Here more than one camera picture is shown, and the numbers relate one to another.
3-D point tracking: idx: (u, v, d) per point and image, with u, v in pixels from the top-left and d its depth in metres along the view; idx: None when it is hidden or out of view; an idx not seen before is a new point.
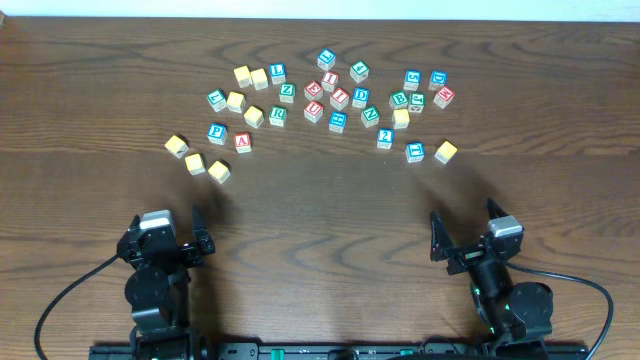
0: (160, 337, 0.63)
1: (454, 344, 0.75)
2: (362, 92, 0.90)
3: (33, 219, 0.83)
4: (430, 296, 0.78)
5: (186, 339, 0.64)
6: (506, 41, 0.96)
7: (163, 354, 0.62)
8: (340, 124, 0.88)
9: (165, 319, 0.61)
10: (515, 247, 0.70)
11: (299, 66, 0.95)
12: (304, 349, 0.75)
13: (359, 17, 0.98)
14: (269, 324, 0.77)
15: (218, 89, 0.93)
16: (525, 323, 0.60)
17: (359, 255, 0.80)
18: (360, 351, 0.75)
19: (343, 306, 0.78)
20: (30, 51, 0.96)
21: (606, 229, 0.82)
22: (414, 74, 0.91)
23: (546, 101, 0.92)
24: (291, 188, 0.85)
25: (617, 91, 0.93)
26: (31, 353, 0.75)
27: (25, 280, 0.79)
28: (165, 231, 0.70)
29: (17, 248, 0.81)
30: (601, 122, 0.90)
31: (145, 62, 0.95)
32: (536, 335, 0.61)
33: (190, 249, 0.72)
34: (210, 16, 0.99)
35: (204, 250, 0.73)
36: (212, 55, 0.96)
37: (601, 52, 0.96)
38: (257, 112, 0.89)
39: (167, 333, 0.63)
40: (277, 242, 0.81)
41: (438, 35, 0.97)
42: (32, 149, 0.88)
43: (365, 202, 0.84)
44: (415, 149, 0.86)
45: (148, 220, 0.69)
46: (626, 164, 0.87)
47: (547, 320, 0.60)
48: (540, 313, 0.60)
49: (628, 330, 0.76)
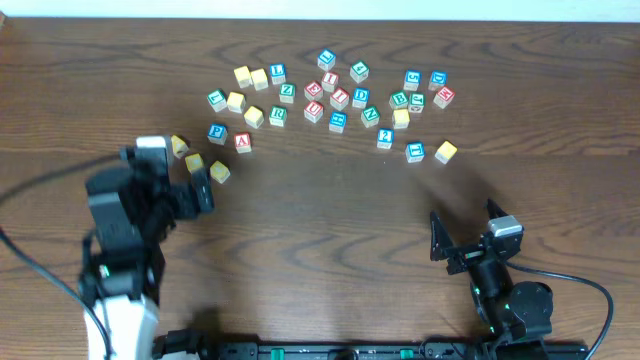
0: (115, 247, 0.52)
1: (454, 344, 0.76)
2: (362, 92, 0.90)
3: (33, 219, 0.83)
4: (429, 296, 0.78)
5: (144, 253, 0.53)
6: (506, 41, 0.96)
7: (115, 264, 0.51)
8: (340, 124, 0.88)
9: (127, 220, 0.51)
10: (514, 248, 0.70)
11: (298, 66, 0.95)
12: (304, 348, 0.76)
13: (359, 17, 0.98)
14: (269, 324, 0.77)
15: (218, 89, 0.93)
16: (525, 322, 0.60)
17: (359, 255, 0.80)
18: (360, 351, 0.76)
19: (343, 306, 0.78)
20: (31, 52, 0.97)
21: (606, 229, 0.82)
22: (413, 74, 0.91)
23: (546, 101, 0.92)
24: (291, 188, 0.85)
25: (618, 90, 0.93)
26: (32, 352, 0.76)
27: (26, 280, 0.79)
28: (160, 154, 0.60)
29: (19, 247, 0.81)
30: (602, 121, 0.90)
31: (145, 63, 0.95)
32: (536, 333, 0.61)
33: (183, 190, 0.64)
34: (211, 17, 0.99)
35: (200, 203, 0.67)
36: (212, 56, 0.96)
37: (601, 52, 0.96)
38: (257, 112, 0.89)
39: (124, 242, 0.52)
40: (278, 242, 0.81)
41: (438, 35, 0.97)
42: (32, 149, 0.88)
43: (365, 202, 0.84)
44: (415, 149, 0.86)
45: (145, 140, 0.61)
46: (627, 163, 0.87)
47: (547, 320, 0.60)
48: (540, 313, 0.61)
49: (629, 330, 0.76)
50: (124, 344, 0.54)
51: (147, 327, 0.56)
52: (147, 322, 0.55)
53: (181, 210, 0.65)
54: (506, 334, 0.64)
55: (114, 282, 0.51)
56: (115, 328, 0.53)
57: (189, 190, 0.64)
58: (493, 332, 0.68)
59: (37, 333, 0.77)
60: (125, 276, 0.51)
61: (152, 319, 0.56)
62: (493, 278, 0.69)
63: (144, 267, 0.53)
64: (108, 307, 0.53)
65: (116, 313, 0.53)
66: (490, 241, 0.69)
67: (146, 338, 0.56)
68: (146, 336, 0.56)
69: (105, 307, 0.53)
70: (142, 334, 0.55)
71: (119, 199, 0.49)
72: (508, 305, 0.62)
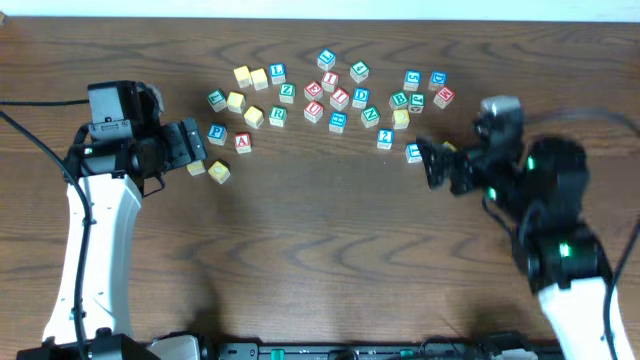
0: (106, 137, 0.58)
1: (454, 344, 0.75)
2: (362, 92, 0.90)
3: (33, 218, 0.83)
4: (429, 296, 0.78)
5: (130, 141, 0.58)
6: (506, 41, 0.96)
7: (101, 147, 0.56)
8: (340, 124, 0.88)
9: (121, 111, 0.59)
10: (518, 131, 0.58)
11: (298, 66, 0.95)
12: (304, 349, 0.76)
13: (359, 17, 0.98)
14: (269, 325, 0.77)
15: (218, 89, 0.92)
16: (557, 172, 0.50)
17: (359, 256, 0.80)
18: (360, 351, 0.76)
19: (343, 307, 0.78)
20: (30, 52, 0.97)
21: (606, 230, 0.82)
22: (414, 74, 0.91)
23: (546, 101, 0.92)
24: (291, 188, 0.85)
25: (619, 90, 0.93)
26: None
27: (25, 280, 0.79)
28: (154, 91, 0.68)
29: (18, 248, 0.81)
30: (602, 122, 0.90)
31: (145, 62, 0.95)
32: (574, 185, 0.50)
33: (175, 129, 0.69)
34: (210, 16, 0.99)
35: (195, 156, 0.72)
36: (211, 55, 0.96)
37: (602, 52, 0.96)
38: (257, 113, 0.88)
39: (115, 133, 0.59)
40: (278, 243, 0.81)
41: (438, 35, 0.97)
42: (31, 149, 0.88)
43: (365, 202, 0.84)
44: (415, 149, 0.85)
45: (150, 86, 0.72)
46: (627, 164, 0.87)
47: (583, 172, 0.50)
48: (572, 164, 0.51)
49: (628, 331, 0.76)
50: (103, 214, 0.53)
51: (129, 214, 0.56)
52: (127, 204, 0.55)
53: (176, 153, 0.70)
54: (537, 218, 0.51)
55: (97, 160, 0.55)
56: (97, 199, 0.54)
57: (179, 127, 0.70)
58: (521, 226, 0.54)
59: (37, 334, 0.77)
60: (108, 157, 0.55)
61: (134, 204, 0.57)
62: (500, 169, 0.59)
63: (127, 150, 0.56)
64: (88, 179, 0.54)
65: (98, 186, 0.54)
66: (490, 122, 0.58)
67: (124, 226, 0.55)
68: (125, 224, 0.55)
69: (86, 180, 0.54)
70: (123, 216, 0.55)
71: (115, 88, 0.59)
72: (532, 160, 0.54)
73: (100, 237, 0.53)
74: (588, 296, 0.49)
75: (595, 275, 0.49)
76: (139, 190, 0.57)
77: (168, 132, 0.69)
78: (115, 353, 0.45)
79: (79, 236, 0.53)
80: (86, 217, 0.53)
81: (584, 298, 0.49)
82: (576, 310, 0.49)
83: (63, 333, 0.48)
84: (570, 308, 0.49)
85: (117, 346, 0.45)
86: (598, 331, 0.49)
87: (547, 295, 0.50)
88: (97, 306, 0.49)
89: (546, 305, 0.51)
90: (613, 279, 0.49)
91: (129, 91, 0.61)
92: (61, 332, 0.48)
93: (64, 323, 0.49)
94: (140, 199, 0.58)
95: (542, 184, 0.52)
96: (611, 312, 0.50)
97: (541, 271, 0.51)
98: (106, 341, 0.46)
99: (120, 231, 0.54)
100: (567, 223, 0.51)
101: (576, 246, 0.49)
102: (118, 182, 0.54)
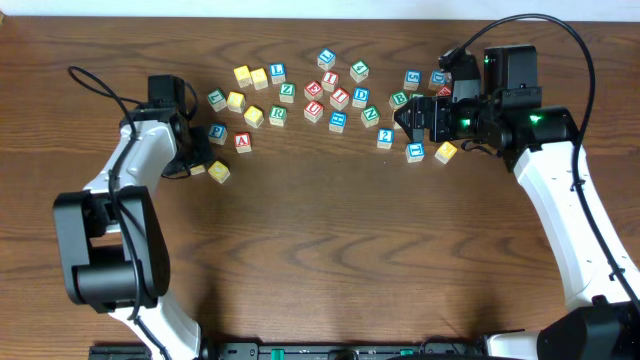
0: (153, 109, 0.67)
1: (454, 344, 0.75)
2: (362, 92, 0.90)
3: (33, 218, 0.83)
4: (429, 296, 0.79)
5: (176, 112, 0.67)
6: (507, 40, 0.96)
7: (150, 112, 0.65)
8: (340, 124, 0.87)
9: (171, 97, 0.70)
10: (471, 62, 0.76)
11: (299, 66, 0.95)
12: (304, 349, 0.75)
13: (360, 16, 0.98)
14: (269, 324, 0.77)
15: (218, 89, 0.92)
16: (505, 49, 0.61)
17: (359, 256, 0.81)
18: (360, 351, 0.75)
19: (343, 307, 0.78)
20: (30, 52, 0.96)
21: None
22: (414, 74, 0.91)
23: (546, 101, 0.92)
24: (291, 188, 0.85)
25: (620, 89, 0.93)
26: (31, 353, 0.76)
27: (26, 279, 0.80)
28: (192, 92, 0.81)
29: (18, 247, 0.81)
30: (603, 121, 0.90)
31: (145, 62, 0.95)
32: (519, 52, 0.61)
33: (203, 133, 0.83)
34: (210, 16, 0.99)
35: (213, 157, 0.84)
36: (211, 55, 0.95)
37: (602, 52, 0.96)
38: (257, 112, 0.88)
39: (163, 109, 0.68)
40: (277, 243, 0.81)
41: (438, 34, 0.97)
42: (32, 149, 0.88)
43: (365, 202, 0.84)
44: (415, 149, 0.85)
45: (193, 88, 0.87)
46: (628, 163, 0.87)
47: (528, 49, 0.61)
48: (512, 46, 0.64)
49: None
50: (147, 136, 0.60)
51: (164, 148, 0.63)
52: (166, 141, 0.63)
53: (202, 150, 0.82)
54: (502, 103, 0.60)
55: (151, 118, 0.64)
56: (144, 128, 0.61)
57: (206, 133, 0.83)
58: (497, 110, 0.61)
59: (38, 334, 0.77)
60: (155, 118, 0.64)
61: (169, 150, 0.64)
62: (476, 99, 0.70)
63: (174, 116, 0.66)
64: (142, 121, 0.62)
65: (148, 123, 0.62)
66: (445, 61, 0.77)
67: (159, 151, 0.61)
68: (160, 152, 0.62)
69: (139, 122, 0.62)
70: (160, 145, 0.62)
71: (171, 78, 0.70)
72: (486, 60, 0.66)
73: (140, 146, 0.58)
74: (555, 154, 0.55)
75: (564, 140, 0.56)
76: (174, 142, 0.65)
77: (200, 138, 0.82)
78: (140, 200, 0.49)
79: (122, 143, 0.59)
80: (133, 130, 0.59)
81: (556, 155, 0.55)
82: (551, 165, 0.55)
83: (98, 188, 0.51)
84: (546, 163, 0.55)
85: (141, 194, 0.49)
86: (568, 183, 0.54)
87: (521, 161, 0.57)
88: (131, 178, 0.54)
89: (521, 173, 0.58)
90: (581, 137, 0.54)
91: (178, 85, 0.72)
92: (97, 187, 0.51)
93: (99, 184, 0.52)
94: (173, 150, 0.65)
95: (500, 74, 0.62)
96: (580, 168, 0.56)
97: (514, 144, 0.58)
98: (131, 191, 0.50)
99: (156, 151, 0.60)
100: (527, 104, 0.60)
101: (543, 114, 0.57)
102: (163, 125, 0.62)
